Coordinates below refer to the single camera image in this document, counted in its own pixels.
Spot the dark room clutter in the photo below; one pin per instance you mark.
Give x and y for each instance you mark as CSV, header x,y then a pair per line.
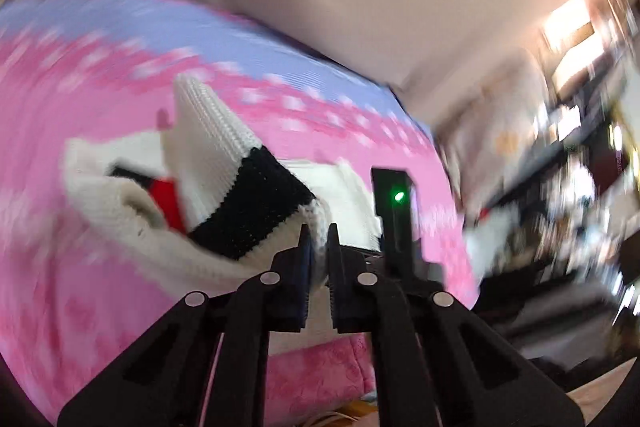
x,y
565,217

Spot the pale floral quilt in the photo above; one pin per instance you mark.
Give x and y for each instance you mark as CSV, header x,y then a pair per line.
x,y
500,127

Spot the white red black knit sweater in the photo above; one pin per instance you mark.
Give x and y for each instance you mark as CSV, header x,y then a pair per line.
x,y
210,142

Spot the pink floral bed sheet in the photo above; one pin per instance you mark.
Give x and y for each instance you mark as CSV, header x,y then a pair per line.
x,y
75,107

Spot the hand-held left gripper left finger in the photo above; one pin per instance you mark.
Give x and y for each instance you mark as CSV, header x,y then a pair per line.
x,y
302,279

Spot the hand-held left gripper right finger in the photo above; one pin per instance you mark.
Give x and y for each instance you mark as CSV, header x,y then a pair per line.
x,y
336,287

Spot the pink fuzzy blanket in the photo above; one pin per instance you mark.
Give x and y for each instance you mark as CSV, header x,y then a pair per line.
x,y
320,377

